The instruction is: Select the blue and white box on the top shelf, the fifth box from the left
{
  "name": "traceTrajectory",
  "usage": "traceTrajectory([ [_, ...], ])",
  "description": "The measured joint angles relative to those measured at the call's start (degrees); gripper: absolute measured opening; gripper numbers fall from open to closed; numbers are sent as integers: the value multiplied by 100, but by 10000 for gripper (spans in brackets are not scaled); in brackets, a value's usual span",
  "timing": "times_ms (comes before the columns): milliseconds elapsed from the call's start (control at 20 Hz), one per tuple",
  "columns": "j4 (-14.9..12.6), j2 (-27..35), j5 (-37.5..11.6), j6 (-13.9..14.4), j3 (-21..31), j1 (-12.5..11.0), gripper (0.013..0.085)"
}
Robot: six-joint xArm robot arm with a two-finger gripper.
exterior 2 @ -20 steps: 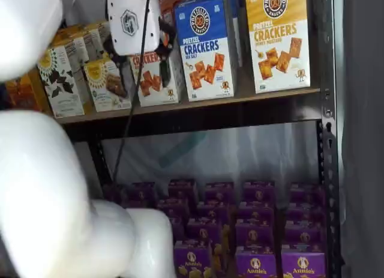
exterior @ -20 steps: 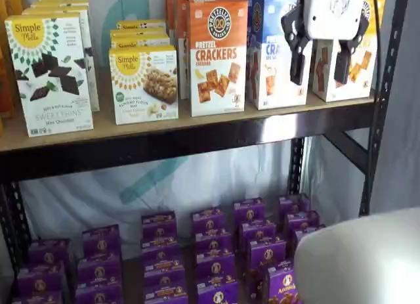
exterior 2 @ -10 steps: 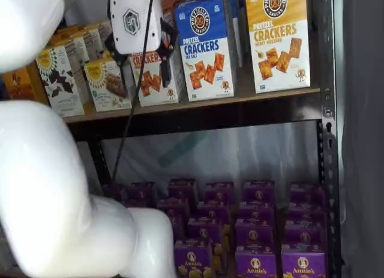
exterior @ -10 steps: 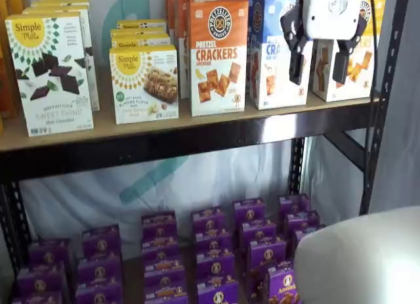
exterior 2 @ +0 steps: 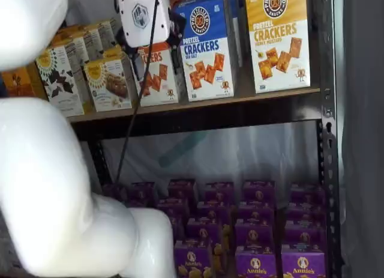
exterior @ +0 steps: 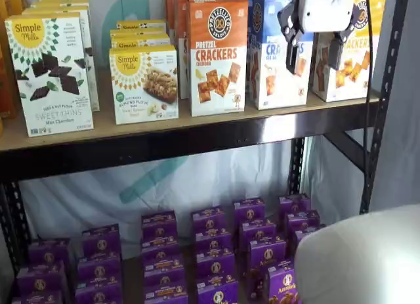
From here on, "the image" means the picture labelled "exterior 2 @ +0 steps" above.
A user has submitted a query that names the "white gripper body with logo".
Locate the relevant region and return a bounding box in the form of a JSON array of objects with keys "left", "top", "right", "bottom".
[{"left": 116, "top": 0, "right": 172, "bottom": 48}]

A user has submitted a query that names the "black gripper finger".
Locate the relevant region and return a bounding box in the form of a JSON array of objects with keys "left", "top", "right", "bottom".
[
  {"left": 115, "top": 28, "right": 145, "bottom": 80},
  {"left": 167, "top": 9, "right": 187, "bottom": 49}
]

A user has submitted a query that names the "blue white pretzel crackers box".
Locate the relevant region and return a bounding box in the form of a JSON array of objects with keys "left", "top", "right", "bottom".
[{"left": 170, "top": 0, "right": 238, "bottom": 103}]

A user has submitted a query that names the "snack bar box with sun logo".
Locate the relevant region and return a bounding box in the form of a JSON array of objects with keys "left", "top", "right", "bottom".
[
  {"left": 83, "top": 53, "right": 134, "bottom": 112},
  {"left": 101, "top": 45, "right": 125, "bottom": 61}
]

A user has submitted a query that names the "white cookie box with sun logo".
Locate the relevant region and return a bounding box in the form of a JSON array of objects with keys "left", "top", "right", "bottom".
[
  {"left": 35, "top": 44, "right": 87, "bottom": 117},
  {"left": 50, "top": 34, "right": 92, "bottom": 80},
  {"left": 97, "top": 18, "right": 122, "bottom": 50},
  {"left": 63, "top": 23, "right": 104, "bottom": 61}
]

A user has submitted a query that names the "wooden shelf board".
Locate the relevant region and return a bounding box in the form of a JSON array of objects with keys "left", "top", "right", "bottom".
[{"left": 66, "top": 86, "right": 322, "bottom": 132}]

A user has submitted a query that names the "yellow white pretzel crackers box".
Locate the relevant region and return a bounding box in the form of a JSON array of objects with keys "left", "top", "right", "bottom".
[{"left": 244, "top": 0, "right": 311, "bottom": 94}]

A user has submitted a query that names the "orange brown snack box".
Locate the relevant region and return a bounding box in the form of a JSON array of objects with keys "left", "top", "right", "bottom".
[{"left": 1, "top": 65, "right": 46, "bottom": 101}]

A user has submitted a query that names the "purple Annie's box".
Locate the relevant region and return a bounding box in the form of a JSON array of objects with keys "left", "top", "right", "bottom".
[
  {"left": 235, "top": 219, "right": 275, "bottom": 249},
  {"left": 235, "top": 246, "right": 277, "bottom": 278},
  {"left": 242, "top": 180, "right": 277, "bottom": 204},
  {"left": 128, "top": 181, "right": 157, "bottom": 205},
  {"left": 284, "top": 220, "right": 326, "bottom": 252},
  {"left": 289, "top": 183, "right": 326, "bottom": 205},
  {"left": 204, "top": 181, "right": 235, "bottom": 204},
  {"left": 167, "top": 178, "right": 198, "bottom": 201},
  {"left": 196, "top": 201, "right": 231, "bottom": 220},
  {"left": 238, "top": 201, "right": 275, "bottom": 222},
  {"left": 156, "top": 198, "right": 190, "bottom": 219},
  {"left": 173, "top": 240, "right": 214, "bottom": 278},
  {"left": 286, "top": 201, "right": 326, "bottom": 225},
  {"left": 185, "top": 217, "right": 223, "bottom": 243},
  {"left": 281, "top": 250, "right": 326, "bottom": 278}
]

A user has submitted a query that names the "teal tape strip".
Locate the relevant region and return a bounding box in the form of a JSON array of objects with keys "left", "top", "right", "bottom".
[{"left": 158, "top": 131, "right": 208, "bottom": 168}]

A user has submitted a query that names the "translucent plastic sheet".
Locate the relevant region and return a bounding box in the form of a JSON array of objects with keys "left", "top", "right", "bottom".
[{"left": 100, "top": 121, "right": 320, "bottom": 207}]

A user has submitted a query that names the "thin black cable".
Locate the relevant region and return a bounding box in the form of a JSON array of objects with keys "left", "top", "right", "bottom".
[{"left": 115, "top": 0, "right": 160, "bottom": 187}]

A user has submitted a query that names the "black perforated metal shelf post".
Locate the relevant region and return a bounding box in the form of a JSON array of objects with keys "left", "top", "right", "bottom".
[{"left": 86, "top": 139, "right": 112, "bottom": 190}]

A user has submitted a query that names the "grey perforated metal shelf post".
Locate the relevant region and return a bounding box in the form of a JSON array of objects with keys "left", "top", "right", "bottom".
[{"left": 317, "top": 0, "right": 343, "bottom": 278}]

